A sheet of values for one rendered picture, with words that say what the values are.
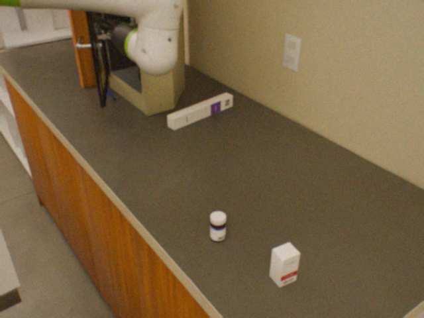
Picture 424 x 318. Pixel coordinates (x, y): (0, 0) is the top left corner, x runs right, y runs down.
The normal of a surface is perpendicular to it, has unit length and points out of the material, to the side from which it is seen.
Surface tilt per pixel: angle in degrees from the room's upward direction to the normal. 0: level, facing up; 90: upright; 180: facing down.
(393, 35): 90
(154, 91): 90
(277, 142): 0
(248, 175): 0
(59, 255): 0
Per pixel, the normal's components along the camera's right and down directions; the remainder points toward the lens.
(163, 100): 0.58, 0.45
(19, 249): 0.00, -0.83
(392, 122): -0.81, 0.33
